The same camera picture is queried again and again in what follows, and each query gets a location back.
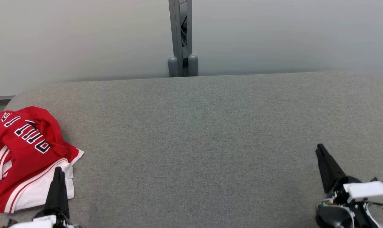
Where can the right wrist camera with white mount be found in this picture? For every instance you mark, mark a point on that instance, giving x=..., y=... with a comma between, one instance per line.
x=368, y=191

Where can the red t-shirt with lettering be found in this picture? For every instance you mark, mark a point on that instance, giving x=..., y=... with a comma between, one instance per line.
x=20, y=158

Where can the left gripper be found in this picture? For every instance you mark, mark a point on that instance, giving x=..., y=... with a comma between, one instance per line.
x=52, y=221

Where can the grey partition base rail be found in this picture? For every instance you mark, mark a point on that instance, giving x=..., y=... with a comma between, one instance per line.
x=1, y=98

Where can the grey metal partition post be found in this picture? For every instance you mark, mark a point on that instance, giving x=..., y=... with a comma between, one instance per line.
x=175, y=31

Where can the grey cylindrical post foot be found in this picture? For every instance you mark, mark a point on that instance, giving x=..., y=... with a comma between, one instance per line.
x=193, y=65
x=172, y=66

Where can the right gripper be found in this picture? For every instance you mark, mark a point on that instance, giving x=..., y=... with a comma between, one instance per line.
x=337, y=215

